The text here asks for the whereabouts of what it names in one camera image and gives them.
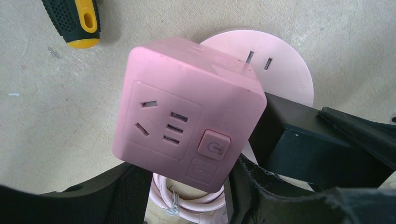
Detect pink coiled cable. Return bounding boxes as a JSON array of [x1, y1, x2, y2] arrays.
[[149, 172, 230, 224]]

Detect pink cube power socket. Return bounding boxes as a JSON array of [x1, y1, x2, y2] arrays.
[[113, 29, 314, 193]]

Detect black yellow flathead screwdriver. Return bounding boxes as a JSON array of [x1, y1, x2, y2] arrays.
[[42, 0, 100, 49]]

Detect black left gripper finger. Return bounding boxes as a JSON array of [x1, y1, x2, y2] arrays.
[[227, 155, 396, 224], [0, 163, 152, 224], [318, 107, 396, 171]]

